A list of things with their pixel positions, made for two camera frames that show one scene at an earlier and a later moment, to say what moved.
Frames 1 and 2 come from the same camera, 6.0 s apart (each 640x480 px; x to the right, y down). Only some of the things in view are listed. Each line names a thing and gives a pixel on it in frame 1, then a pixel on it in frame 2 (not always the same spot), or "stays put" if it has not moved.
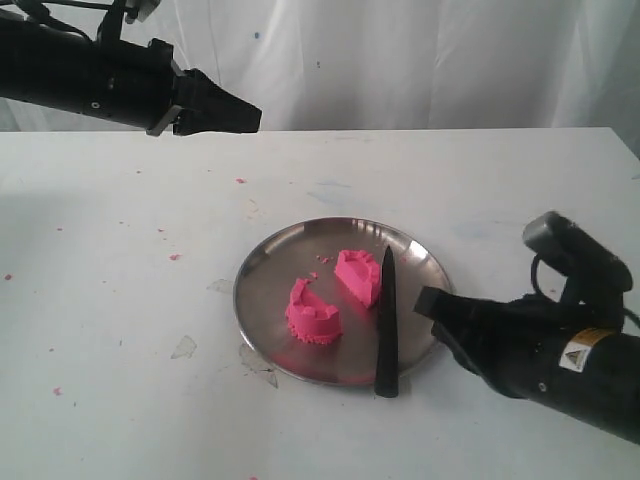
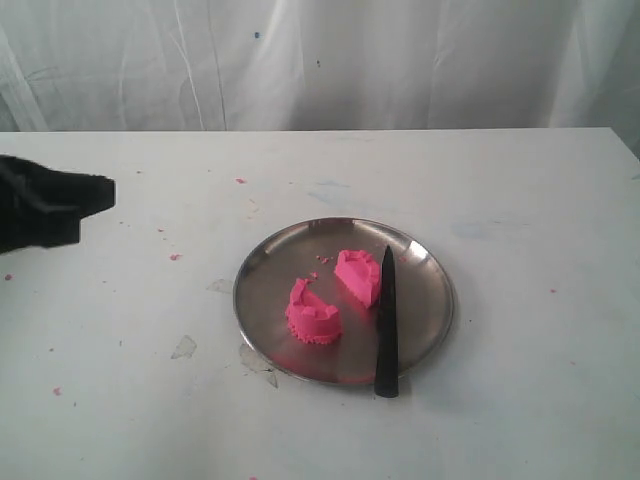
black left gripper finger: x=202 y=106 to x=77 y=193
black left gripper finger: x=189 y=126 to x=23 y=227
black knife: x=387 y=368 stays put
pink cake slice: x=359 y=270 stays put
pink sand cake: x=308 y=318 stays put
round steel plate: x=311 y=249 stays put
